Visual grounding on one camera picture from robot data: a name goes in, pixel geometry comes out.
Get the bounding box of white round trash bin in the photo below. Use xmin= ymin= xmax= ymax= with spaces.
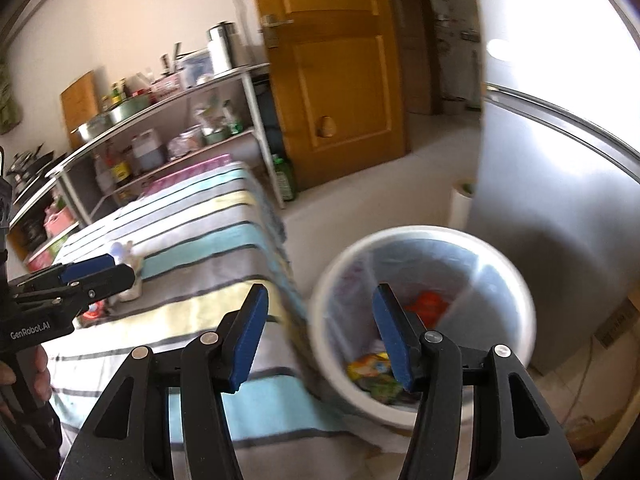
xmin=307 ymin=224 xmax=538 ymax=430

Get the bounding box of green pot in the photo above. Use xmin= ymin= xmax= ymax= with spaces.
xmin=108 ymin=93 xmax=151 ymax=125

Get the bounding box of left hand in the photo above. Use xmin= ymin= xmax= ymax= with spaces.
xmin=1 ymin=344 xmax=54 ymax=425

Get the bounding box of striped tablecloth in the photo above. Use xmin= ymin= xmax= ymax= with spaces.
xmin=46 ymin=162 xmax=368 ymax=479

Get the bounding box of white oil jug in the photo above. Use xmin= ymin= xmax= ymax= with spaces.
xmin=131 ymin=129 xmax=166 ymax=172

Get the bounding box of red plastic bag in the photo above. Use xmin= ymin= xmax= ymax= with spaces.
xmin=405 ymin=290 xmax=449 ymax=328

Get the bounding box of green snack bag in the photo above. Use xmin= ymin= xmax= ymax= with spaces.
xmin=367 ymin=376 xmax=404 ymax=405

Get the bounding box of cardboard box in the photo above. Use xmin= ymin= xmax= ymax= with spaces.
xmin=594 ymin=298 xmax=639 ymax=349

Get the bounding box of green bottle on floor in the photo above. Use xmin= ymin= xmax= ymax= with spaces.
xmin=272 ymin=154 xmax=297 ymax=202

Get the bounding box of metal kitchen shelf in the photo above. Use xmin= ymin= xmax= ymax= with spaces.
xmin=44 ymin=62 xmax=286 ymax=226

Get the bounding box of clear storage box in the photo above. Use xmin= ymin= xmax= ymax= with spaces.
xmin=177 ymin=49 xmax=215 ymax=89

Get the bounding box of steel bowl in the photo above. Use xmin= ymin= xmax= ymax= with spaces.
xmin=70 ymin=114 xmax=113 ymax=144

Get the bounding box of silver refrigerator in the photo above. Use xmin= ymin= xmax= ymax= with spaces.
xmin=468 ymin=0 xmax=639 ymax=373

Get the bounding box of pink basket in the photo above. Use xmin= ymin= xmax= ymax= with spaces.
xmin=43 ymin=206 xmax=76 ymax=237

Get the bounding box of yellow snack wrapper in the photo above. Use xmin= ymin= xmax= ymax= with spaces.
xmin=346 ymin=352 xmax=392 ymax=382

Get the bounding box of white paper roll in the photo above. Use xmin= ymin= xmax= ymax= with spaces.
xmin=447 ymin=180 xmax=475 ymax=231

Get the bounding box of wooden door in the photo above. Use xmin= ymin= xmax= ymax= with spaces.
xmin=256 ymin=0 xmax=409 ymax=188

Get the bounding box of white paper cup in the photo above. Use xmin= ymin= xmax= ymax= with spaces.
xmin=107 ymin=239 xmax=146 ymax=306

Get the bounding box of wooden cutting board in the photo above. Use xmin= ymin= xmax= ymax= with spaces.
xmin=60 ymin=70 xmax=100 ymax=148

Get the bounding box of white electric kettle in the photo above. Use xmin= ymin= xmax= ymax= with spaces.
xmin=207 ymin=22 xmax=240 ymax=75

